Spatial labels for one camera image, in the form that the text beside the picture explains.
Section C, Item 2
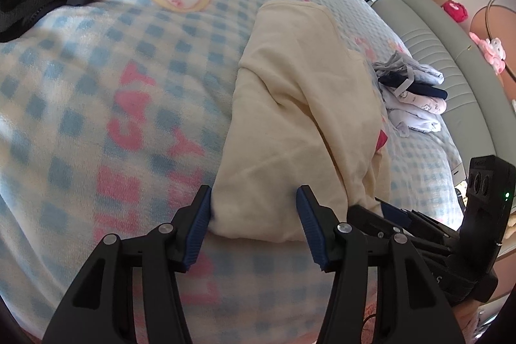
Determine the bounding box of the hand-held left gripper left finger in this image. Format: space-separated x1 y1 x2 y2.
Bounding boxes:
42 185 213 344

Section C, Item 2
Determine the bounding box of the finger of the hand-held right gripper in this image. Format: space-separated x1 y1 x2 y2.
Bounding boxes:
377 199 460 250
347 205 452 254

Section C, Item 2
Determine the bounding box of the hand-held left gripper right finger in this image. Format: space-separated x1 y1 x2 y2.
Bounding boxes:
296 185 466 344

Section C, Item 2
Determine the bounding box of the pink and cream shirt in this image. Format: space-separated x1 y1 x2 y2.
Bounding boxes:
212 0 392 244

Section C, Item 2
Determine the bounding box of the person's right forearm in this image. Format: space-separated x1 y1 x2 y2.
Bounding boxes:
451 300 501 340

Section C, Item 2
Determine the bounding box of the grey padded headboard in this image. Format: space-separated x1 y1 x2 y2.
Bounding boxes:
371 0 516 183

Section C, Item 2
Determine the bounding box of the blue checkered printed blanket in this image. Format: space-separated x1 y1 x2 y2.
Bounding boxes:
0 0 464 340

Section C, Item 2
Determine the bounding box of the pink plush toy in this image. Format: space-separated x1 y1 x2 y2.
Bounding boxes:
470 32 506 74

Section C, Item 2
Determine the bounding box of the thin hoop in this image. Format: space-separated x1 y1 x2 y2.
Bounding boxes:
486 0 516 83

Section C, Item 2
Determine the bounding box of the red plush toy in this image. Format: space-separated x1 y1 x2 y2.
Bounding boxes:
441 0 468 22

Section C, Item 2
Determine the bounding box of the white folded strappy garment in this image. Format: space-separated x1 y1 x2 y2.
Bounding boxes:
389 106 442 137

